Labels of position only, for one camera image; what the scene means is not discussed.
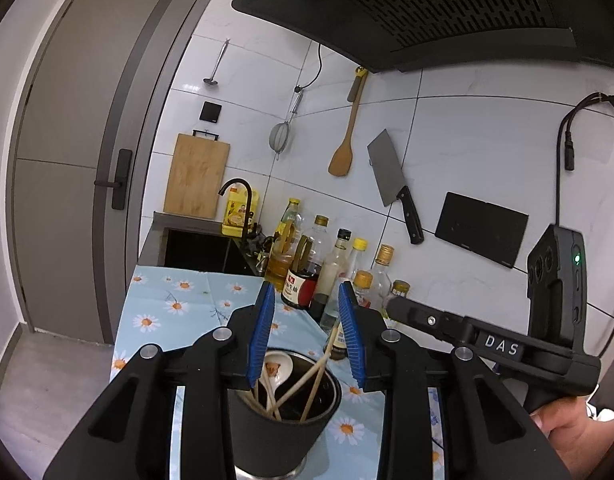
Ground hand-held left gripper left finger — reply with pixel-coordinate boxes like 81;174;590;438
42;282;277;480

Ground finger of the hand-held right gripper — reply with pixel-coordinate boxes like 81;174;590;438
385;295;475;350

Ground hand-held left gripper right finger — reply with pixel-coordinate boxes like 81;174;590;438
337;282;572;480

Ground white spoon cartoon boy print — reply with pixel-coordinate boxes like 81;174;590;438
257;351;296;418

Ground wooden chopstick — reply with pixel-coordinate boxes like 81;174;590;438
253;381;283;420
299;326;338;423
273;354;333;410

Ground black utensil holder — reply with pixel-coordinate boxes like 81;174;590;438
227;347;343;480

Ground person's right hand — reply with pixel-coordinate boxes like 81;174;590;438
529;394;614;472

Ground small jar gold lid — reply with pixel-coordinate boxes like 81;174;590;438
386;280;412;307

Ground small jar yellow lid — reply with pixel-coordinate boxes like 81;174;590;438
353;271;376;311

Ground soy sauce bottle red label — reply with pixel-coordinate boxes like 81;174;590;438
281;215;330;309

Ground clear bottle gold cap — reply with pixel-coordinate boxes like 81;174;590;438
371;244;396;317

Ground golden oil bottle yellow cap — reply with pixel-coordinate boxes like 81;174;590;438
263;197;305;291

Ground tall bottle black cap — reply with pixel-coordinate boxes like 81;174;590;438
309;228;353;331

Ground black rectangular board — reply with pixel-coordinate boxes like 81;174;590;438
434;191;530;268

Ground slim bottle yellow cap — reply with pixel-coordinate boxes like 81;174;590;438
347;238;369;286

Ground black kitchen sink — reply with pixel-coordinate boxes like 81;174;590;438
157;225;260;277

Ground blue daisy tablecloth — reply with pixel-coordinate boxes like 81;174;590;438
110;266;448;480

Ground black faucet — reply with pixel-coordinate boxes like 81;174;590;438
218;178;254;246

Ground wooden cutting board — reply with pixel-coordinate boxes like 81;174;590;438
163;130;232;221

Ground wooden spatula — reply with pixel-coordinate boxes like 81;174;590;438
328;66;369;177

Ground steel mesh strainer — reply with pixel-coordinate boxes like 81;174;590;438
270;85;304;161

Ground steel ladle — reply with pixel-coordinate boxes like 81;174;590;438
203;38;231;87

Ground grey door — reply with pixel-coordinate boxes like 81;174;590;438
7;0;223;346

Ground black range hood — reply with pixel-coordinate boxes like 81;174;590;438
231;0;614;73

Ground black power cable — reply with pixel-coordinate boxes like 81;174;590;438
554;85;614;226

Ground steel cleaver black handle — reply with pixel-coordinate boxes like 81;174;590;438
367;129;425;246

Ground black door handle lock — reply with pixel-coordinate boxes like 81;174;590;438
94;149;134;211

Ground thin black cord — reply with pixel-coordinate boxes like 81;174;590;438
294;41;324;93

